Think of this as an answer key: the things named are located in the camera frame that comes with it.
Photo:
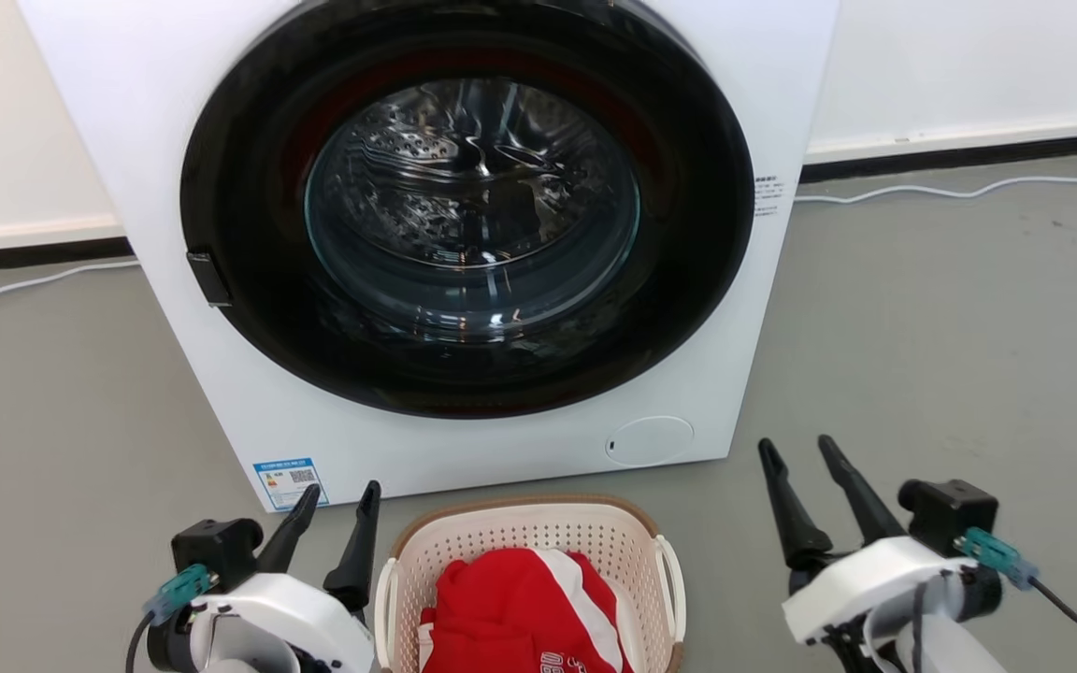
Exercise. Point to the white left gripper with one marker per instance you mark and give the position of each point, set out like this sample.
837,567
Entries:
314,612

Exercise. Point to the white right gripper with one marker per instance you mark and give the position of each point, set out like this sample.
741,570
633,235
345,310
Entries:
866,584

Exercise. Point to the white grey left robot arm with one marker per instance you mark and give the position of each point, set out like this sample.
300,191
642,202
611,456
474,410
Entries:
239,645

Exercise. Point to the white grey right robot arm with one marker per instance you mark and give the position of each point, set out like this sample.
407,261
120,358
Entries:
940,645

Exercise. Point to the cream perforated laundry basket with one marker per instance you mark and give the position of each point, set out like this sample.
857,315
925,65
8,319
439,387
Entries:
520,528

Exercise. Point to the blue energy label sticker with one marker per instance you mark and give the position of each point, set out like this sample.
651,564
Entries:
291,483

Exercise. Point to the red and white jersey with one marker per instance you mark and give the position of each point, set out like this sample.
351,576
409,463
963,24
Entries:
501,608

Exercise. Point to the round white filter cover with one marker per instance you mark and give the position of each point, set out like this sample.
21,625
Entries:
649,441

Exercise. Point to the white front-load washing machine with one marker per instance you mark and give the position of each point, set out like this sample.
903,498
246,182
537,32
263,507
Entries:
174,355

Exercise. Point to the small printed text sticker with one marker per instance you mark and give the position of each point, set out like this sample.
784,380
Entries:
768,195

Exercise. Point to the black round washer door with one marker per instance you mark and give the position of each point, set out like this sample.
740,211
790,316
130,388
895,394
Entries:
239,159

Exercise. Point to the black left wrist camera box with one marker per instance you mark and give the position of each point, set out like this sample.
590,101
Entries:
216,547

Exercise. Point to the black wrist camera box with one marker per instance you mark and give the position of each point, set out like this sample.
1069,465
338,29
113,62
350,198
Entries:
950,509
216,547

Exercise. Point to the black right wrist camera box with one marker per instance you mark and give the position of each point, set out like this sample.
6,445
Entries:
950,509

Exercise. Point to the teal left camera connector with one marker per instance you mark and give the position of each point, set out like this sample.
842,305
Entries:
179,589

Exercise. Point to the teal camera connector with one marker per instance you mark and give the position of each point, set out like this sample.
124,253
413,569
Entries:
179,589
997,556

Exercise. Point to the teal right camera connector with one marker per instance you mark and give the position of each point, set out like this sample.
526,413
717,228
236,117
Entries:
997,556

